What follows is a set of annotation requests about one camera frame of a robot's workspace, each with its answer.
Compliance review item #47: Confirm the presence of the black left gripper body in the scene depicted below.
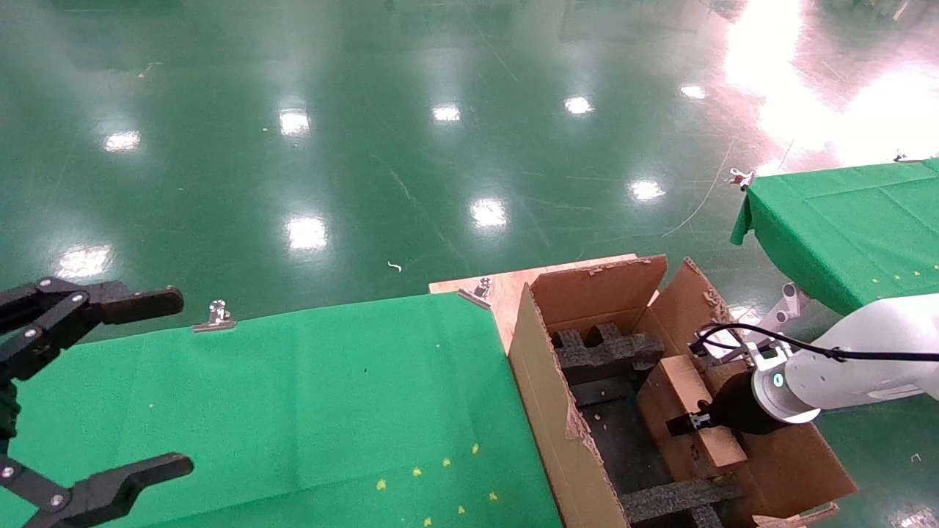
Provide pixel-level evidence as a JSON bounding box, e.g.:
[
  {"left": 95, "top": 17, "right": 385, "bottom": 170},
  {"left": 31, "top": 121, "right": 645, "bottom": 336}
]
[{"left": 0, "top": 381, "right": 19, "bottom": 441}]

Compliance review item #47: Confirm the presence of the white metal table frame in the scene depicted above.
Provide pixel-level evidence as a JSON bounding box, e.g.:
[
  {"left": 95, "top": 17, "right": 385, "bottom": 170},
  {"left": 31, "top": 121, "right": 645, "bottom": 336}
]
[{"left": 754, "top": 282, "right": 812, "bottom": 335}]

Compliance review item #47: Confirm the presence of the green tablecloth with folded corner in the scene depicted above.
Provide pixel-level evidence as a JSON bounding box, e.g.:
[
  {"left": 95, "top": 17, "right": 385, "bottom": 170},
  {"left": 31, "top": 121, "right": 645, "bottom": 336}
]
[{"left": 730, "top": 158, "right": 939, "bottom": 317}]

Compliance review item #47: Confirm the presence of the large green tablecloth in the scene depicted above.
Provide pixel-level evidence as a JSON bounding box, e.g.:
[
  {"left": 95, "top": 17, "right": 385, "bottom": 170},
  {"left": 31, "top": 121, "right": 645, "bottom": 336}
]
[{"left": 0, "top": 292, "right": 562, "bottom": 528}]

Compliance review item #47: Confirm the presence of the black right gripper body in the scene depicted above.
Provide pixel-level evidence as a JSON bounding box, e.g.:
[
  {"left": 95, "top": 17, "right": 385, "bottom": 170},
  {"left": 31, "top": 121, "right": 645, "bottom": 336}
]
[{"left": 708, "top": 369, "right": 775, "bottom": 436}]

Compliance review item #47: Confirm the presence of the large open cardboard carton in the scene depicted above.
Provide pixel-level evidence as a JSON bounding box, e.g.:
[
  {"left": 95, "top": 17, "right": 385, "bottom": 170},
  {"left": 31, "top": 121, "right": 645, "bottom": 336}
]
[{"left": 507, "top": 253, "right": 858, "bottom": 528}]

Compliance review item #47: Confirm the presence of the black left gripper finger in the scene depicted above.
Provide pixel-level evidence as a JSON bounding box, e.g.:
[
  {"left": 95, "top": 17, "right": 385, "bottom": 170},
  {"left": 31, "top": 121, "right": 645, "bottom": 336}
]
[
  {"left": 0, "top": 276, "right": 185, "bottom": 384},
  {"left": 0, "top": 452, "right": 196, "bottom": 528}
]

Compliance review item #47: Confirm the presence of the grey wrist camera housing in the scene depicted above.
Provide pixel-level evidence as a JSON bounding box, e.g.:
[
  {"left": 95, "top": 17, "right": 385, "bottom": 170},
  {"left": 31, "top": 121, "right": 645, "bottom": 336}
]
[{"left": 690, "top": 326, "right": 794, "bottom": 369}]

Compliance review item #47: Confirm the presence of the small cardboard box with hole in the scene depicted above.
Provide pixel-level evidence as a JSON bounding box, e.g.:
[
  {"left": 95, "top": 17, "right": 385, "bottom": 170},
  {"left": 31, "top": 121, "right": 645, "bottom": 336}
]
[{"left": 636, "top": 353, "right": 750, "bottom": 486}]

